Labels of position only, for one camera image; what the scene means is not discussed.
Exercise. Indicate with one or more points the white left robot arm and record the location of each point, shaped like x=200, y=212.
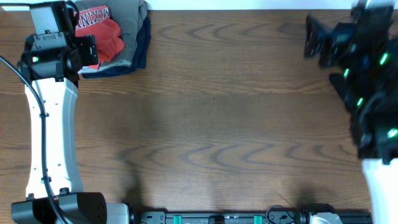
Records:
x=54, y=194

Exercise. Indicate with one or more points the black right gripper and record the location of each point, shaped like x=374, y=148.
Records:
x=337, y=43

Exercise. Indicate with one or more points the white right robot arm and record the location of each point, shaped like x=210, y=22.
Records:
x=367, y=85

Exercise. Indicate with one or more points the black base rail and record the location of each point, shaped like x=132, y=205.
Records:
x=271, y=217

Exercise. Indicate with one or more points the orange soccer t-shirt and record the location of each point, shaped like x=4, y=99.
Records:
x=97, y=21

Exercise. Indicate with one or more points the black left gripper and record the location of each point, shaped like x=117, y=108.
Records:
x=89, y=51

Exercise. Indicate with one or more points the black garment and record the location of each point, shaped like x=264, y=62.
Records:
x=345, y=92

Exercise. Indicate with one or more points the folded grey trousers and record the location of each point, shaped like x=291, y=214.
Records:
x=129, y=15

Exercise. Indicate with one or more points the folded navy garment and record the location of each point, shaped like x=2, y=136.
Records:
x=139, y=58

